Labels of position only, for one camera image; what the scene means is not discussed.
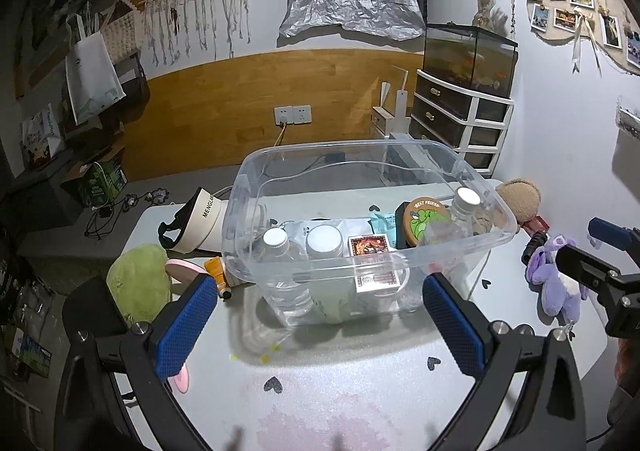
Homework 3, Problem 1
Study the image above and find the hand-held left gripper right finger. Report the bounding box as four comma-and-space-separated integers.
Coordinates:
422, 273, 587, 451

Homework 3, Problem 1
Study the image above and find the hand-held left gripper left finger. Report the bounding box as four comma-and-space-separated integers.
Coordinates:
54, 273, 219, 451

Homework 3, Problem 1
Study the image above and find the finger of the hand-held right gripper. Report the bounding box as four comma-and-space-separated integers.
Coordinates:
555, 243, 640, 294
587, 217, 640, 252

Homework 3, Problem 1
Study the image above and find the clear plastic storage container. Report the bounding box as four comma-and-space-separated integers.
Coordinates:
221, 140, 518, 329

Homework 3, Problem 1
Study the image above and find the black box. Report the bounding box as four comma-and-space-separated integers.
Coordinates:
394, 202, 416, 249

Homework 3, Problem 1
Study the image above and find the purple plush toy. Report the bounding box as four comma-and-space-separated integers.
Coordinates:
527, 234, 583, 317

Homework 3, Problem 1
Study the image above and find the pink rabbit hand mirror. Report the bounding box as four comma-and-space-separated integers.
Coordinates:
165, 258, 207, 394

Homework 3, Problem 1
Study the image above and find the orange tube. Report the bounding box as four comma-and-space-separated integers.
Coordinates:
204, 256, 233, 301

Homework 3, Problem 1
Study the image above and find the green plush toy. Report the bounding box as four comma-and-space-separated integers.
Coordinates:
106, 244, 173, 324

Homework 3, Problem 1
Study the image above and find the brown plush toy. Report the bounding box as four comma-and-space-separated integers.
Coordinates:
475, 177, 542, 234

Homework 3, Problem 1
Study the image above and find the round frog print tin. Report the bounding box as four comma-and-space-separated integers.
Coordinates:
400, 197, 453, 248

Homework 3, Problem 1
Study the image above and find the white visor cap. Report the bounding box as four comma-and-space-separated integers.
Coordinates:
158, 187, 236, 254

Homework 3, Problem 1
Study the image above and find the red printed card box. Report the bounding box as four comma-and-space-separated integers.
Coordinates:
347, 232, 405, 295

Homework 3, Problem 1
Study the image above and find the small clear bottle white cap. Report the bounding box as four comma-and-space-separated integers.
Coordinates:
257, 227, 316, 319

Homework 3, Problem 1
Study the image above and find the teal packet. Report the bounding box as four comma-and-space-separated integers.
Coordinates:
369, 213, 401, 249

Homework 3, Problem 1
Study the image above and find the water bottle red label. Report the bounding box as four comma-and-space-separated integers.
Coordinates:
417, 187, 483, 282

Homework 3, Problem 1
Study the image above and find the white-lidded jar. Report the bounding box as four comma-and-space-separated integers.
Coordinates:
305, 225, 358, 322

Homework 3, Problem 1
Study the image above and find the colourful printed box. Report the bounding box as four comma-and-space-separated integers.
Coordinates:
10, 326, 53, 377

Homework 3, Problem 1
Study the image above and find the green cardboard box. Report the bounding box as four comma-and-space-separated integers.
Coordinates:
80, 161, 128, 206

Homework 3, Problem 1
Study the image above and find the white drawer cabinet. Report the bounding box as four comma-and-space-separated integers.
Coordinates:
409, 69, 515, 170

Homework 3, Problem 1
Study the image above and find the glass fish tank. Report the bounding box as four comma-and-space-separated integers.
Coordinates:
422, 22, 519, 99

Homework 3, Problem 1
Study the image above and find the white wooden stand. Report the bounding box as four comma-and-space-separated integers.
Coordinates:
372, 66, 413, 136

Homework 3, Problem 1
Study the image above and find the white tote bag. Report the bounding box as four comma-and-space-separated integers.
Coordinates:
65, 13, 126, 126

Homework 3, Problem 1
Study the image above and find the black ribbed handle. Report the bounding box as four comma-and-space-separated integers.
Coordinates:
521, 231, 548, 266

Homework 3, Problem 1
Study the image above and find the clear wall shelf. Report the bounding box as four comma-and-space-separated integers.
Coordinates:
615, 96, 640, 139

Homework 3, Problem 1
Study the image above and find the white wall socket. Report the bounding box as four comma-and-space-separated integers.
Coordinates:
273, 104, 312, 126

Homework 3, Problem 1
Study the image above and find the woven wall basket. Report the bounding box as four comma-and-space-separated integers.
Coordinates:
102, 1, 138, 62

